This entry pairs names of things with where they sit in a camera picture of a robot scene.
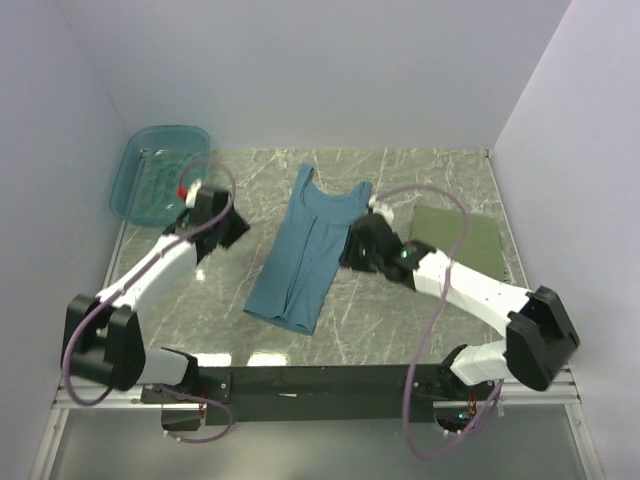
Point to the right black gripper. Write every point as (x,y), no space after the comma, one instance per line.
(349,257)

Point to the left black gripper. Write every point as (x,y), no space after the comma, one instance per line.
(240,226)

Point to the blue tank top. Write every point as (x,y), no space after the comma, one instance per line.
(300,268)

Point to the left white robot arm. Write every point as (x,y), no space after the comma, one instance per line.
(102,340)

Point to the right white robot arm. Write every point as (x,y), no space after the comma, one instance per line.
(537,335)

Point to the teal plastic laundry basket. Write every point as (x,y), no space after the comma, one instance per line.
(156,161)

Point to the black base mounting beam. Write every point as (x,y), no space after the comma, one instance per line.
(306,393)

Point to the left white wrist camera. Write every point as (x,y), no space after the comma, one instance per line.
(188,193)

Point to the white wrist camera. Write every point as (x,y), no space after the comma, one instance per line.
(375,206)
(188,193)

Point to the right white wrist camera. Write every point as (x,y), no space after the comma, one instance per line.
(375,206)

